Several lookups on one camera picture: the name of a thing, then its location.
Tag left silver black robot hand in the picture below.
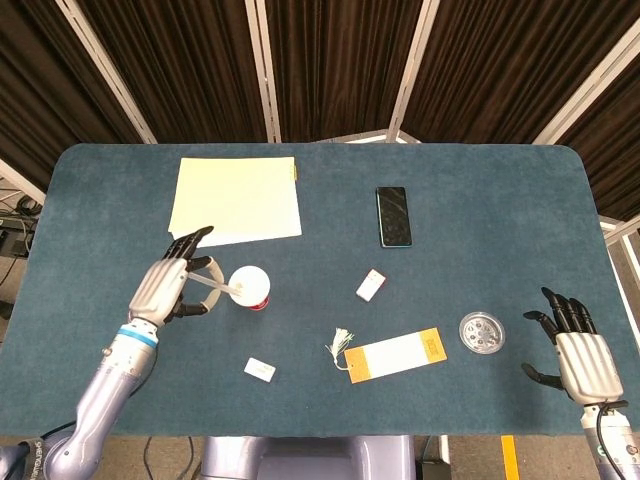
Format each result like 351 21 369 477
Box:
127 225 226 330

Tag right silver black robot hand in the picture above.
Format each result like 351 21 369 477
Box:
521 286 626 405

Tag transparent plastic straw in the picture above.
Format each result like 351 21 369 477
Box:
185 269 244 296

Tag red paper cup white lid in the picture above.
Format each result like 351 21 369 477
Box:
228 265 273 312

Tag clear round plastic dish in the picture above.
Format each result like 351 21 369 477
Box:
458 310 505 355

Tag yellow floor tape strip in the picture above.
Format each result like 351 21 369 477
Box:
500 434 519 480

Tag pale yellow paper stack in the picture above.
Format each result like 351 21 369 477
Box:
168 156 304 248

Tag blue felt table cloth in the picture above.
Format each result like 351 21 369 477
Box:
0 142 640 439

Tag black box on floor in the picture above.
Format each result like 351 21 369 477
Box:
417 459 450 480

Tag white bookmark tassel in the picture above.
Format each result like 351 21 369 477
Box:
324 327 356 372

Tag yellow and white bookmark card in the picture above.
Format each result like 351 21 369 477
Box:
343 327 448 385

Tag red and white small box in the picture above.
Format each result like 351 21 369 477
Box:
356 268 387 302

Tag brown pleated partition panel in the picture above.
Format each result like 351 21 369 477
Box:
533 29 640 224
389 0 640 146
244 0 441 144
54 0 282 145
0 0 157 194

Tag silver robot torso base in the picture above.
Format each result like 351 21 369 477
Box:
199 434 416 480

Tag black smartphone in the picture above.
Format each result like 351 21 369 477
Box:
375 186 414 249

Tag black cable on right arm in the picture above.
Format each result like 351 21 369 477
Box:
595 399 630 480

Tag dark equipment with cables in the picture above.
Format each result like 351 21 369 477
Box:
0 192 42 264

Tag black floor cable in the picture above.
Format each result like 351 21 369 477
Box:
142 436 202 480

